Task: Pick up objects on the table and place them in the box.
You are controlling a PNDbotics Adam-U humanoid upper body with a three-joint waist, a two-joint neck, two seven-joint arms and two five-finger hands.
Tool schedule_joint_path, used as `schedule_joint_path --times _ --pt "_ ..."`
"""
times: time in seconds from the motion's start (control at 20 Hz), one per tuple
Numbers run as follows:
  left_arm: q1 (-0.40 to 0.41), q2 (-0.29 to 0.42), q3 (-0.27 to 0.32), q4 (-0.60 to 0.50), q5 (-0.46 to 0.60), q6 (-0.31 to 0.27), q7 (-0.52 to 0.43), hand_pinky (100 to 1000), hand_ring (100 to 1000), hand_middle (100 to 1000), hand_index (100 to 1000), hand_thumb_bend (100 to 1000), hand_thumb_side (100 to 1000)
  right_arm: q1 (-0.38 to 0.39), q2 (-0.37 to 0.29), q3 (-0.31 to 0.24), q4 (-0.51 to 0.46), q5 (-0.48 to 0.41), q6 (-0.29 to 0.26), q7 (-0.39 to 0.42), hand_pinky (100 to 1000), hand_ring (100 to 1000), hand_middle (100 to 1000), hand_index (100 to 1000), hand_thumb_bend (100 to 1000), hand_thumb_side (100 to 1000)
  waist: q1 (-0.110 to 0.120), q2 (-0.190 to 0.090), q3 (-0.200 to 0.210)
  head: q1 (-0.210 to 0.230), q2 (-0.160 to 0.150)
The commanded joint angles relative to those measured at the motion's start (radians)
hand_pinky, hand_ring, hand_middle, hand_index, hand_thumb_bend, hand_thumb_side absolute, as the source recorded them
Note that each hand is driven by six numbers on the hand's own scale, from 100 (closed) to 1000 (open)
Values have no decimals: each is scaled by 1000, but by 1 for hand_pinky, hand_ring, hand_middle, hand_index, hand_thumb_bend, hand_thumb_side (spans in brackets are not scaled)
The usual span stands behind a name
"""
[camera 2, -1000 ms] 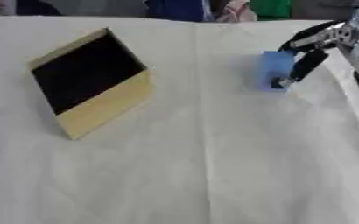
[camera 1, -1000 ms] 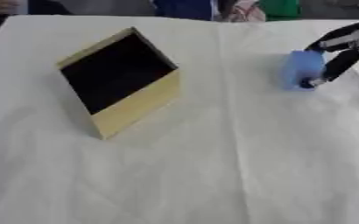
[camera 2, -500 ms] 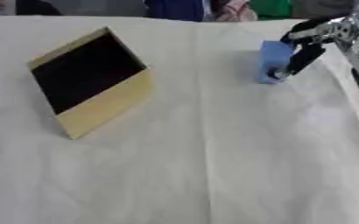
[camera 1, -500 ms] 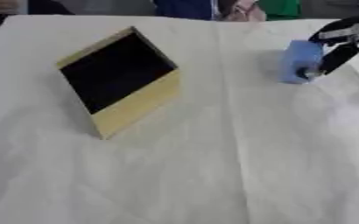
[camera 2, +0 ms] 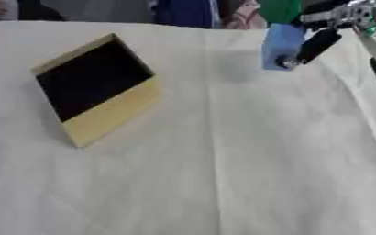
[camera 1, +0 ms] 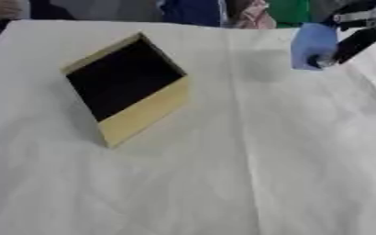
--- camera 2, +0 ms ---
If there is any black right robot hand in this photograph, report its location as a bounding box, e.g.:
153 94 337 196
274 6 344 70

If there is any light blue rectangular block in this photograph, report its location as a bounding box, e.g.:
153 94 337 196
260 23 309 72

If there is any tan cardboard box black inside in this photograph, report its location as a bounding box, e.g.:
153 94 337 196
30 32 164 149

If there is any green rounded object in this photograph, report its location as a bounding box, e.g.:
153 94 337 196
257 0 304 25

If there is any person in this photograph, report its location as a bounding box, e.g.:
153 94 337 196
149 0 224 29
0 0 68 30

